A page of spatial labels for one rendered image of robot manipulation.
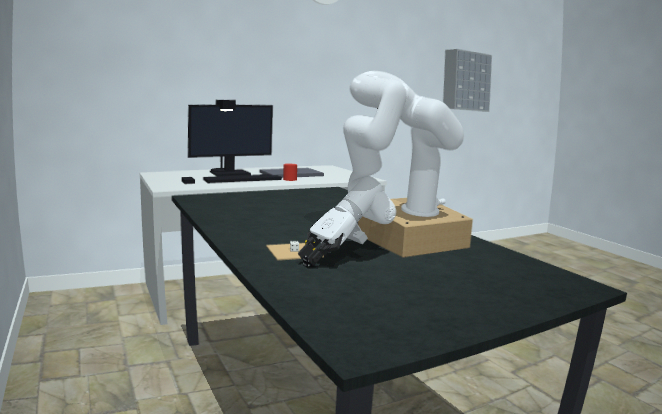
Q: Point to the beige square mat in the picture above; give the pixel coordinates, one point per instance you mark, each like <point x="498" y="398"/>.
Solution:
<point x="282" y="251"/>

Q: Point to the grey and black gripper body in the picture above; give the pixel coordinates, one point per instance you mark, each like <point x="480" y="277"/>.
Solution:
<point x="331" y="225"/>

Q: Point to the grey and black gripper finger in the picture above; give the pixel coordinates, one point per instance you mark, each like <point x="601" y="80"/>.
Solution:
<point x="317" y="254"/>
<point x="310" y="245"/>

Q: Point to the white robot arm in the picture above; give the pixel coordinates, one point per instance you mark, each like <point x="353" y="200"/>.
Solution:
<point x="364" y="134"/>

